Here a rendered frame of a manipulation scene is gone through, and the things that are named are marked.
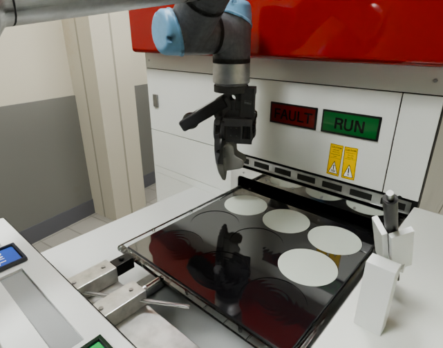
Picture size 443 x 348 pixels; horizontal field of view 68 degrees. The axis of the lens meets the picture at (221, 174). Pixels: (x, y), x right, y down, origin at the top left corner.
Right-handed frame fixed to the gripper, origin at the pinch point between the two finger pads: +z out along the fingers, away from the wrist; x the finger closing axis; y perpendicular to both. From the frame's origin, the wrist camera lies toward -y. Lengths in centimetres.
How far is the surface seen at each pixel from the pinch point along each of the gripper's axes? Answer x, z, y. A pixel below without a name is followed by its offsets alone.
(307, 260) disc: -18.5, 7.3, 19.6
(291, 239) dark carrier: -12.6, 7.2, 16.8
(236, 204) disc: -0.5, 7.3, 3.7
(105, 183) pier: 125, 68, -112
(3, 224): -27.5, 1.3, -33.0
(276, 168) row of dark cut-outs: 8.5, 1.0, 12.0
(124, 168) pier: 134, 59, -101
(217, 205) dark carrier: -1.9, 7.2, -0.5
